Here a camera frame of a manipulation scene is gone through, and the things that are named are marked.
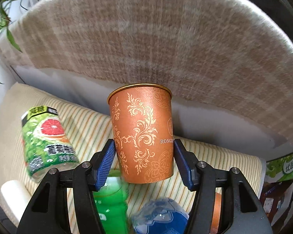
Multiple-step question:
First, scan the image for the orange patterned paper cup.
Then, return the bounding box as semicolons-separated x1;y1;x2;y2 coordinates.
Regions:
107;83;173;184

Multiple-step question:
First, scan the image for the plain orange paper cup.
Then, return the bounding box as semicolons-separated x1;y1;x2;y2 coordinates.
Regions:
210;193;222;234

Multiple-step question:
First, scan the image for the white plastic cup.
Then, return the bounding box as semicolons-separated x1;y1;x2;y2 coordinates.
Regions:
0;180;31;225

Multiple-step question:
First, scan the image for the red cardboard box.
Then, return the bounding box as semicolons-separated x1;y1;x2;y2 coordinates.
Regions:
259;179;293;226

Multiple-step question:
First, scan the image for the green white paper bag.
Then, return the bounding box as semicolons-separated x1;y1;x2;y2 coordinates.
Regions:
265;153;293;183

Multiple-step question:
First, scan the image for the green plastic bottle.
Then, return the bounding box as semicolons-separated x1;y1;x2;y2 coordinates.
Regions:
92;170;129;234

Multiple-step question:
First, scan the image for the grapefruit label clear bottle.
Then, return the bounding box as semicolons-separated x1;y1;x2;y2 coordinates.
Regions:
21;105;79;183

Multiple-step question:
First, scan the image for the brown plaid blanket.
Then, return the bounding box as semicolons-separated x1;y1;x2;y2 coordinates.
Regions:
0;0;293;142

